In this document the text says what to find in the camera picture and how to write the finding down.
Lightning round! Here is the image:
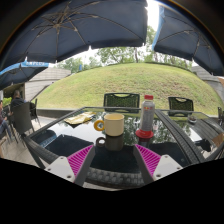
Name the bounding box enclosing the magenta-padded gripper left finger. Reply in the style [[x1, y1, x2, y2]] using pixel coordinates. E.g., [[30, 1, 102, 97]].
[[44, 144, 97, 188]]

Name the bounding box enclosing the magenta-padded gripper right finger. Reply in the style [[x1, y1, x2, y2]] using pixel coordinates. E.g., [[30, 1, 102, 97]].
[[133, 143, 184, 186]]

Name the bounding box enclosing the red-capped clear drink bottle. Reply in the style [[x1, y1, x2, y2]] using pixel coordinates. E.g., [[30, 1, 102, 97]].
[[138, 94, 156, 133]]

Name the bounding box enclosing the flat round red coaster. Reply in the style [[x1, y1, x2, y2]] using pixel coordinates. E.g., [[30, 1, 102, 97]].
[[135, 128, 155, 139]]

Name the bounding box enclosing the yellow crumpled packet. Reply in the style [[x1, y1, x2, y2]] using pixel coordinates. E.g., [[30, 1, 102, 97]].
[[64, 111, 97, 126]]

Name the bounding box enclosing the dark mesh-back chair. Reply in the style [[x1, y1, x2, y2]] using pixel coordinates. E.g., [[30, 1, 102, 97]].
[[103, 92, 141, 113], [167, 96, 195, 113]]

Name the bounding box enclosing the grey wicker chair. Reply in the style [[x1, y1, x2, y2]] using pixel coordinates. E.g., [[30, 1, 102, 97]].
[[11, 101, 36, 135]]

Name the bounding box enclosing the dark wicker chair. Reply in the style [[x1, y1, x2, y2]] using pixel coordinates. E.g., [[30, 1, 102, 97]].
[[217, 106, 224, 128]]

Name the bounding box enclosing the person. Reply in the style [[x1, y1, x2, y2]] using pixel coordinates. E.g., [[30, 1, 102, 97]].
[[0, 99, 11, 135], [9, 89, 28, 112]]

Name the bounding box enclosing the light blue parasol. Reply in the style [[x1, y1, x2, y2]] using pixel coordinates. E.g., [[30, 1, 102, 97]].
[[0, 60, 50, 90]]

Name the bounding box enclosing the large dark blue parasol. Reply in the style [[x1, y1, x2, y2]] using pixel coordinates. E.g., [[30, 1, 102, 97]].
[[0, 0, 149, 73], [151, 3, 224, 77]]

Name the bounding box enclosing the cream mug with yellow handle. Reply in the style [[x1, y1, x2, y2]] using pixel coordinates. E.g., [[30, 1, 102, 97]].
[[93, 113, 125, 138]]

